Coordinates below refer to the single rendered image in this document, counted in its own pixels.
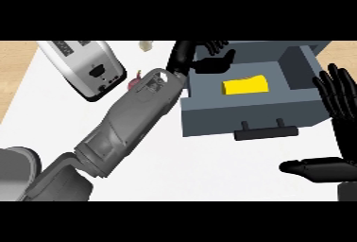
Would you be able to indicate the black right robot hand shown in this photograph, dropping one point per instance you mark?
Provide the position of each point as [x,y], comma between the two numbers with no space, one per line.
[342,100]

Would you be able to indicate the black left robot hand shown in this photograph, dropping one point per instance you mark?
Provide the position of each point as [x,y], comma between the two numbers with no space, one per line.
[215,64]

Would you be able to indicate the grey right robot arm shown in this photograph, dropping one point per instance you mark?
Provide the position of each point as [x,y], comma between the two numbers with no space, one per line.
[347,191]

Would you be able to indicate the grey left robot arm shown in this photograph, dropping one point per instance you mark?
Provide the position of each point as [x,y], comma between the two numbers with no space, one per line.
[139,107]

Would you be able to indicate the grey open drawer box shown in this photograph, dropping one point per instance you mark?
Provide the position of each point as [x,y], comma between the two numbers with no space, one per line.
[280,71]

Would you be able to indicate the grey drawer front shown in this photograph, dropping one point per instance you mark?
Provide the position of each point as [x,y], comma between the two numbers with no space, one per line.
[224,118]

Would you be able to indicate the yellow block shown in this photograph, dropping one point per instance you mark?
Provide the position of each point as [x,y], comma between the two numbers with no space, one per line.
[246,85]

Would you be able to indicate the small pale beige object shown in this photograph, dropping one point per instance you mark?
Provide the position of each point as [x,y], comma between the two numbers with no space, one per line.
[145,45]

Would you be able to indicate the white and black toaster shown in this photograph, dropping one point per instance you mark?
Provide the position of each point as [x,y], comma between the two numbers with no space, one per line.
[86,67]

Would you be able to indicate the grey rounded object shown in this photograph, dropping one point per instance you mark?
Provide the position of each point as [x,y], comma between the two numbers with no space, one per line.
[17,173]

